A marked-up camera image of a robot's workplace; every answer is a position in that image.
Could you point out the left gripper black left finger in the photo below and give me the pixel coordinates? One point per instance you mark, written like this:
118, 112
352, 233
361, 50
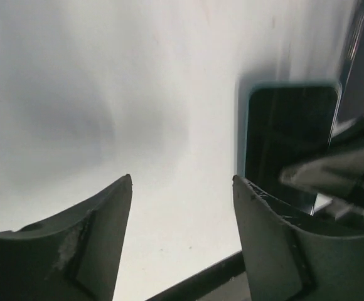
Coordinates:
72, 255

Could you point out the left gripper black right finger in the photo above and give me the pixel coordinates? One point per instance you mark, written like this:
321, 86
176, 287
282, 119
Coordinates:
291, 255

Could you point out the black screen smartphone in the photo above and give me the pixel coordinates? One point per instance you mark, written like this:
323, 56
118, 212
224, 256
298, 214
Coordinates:
288, 141

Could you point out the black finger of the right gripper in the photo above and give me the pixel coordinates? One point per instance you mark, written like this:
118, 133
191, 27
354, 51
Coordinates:
340, 175

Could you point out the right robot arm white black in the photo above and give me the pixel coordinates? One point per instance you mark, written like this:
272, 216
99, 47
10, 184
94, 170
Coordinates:
352, 102

